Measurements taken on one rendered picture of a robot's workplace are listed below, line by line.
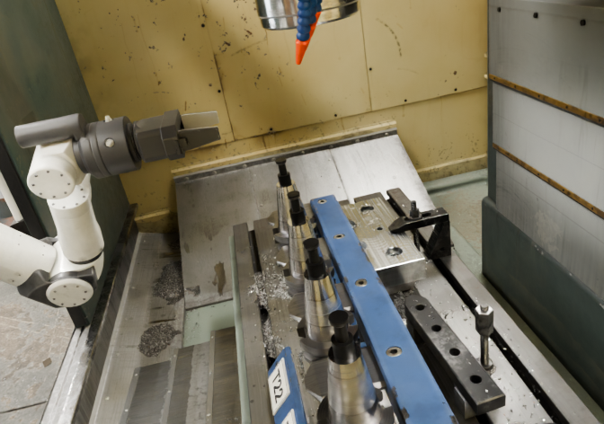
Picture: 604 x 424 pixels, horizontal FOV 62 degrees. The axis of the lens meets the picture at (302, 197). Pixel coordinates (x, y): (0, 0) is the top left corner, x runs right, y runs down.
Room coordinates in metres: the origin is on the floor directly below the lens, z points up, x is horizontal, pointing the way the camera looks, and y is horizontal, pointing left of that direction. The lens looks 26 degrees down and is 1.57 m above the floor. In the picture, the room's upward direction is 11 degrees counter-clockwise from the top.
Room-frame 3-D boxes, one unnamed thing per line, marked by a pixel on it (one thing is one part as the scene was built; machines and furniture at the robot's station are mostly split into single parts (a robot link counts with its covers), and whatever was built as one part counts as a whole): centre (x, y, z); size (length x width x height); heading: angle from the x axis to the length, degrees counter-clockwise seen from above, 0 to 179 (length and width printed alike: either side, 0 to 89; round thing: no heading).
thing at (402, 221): (0.94, -0.24, 0.97); 0.13 x 0.03 x 0.15; 95
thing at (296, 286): (0.51, 0.01, 1.21); 0.06 x 0.06 x 0.03
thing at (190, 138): (0.74, 0.14, 1.34); 0.06 x 0.02 x 0.03; 95
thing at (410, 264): (0.95, -0.09, 0.96); 0.29 x 0.23 x 0.05; 5
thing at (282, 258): (0.56, 0.01, 1.21); 0.07 x 0.05 x 0.01; 95
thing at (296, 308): (0.45, 0.00, 1.21); 0.07 x 0.05 x 0.01; 95
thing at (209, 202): (1.49, 0.00, 0.75); 0.89 x 0.67 x 0.26; 95
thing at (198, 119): (0.84, 0.15, 1.34); 0.06 x 0.02 x 0.03; 95
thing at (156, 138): (0.78, 0.23, 1.34); 0.13 x 0.12 x 0.10; 5
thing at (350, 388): (0.29, -0.01, 1.26); 0.04 x 0.04 x 0.07
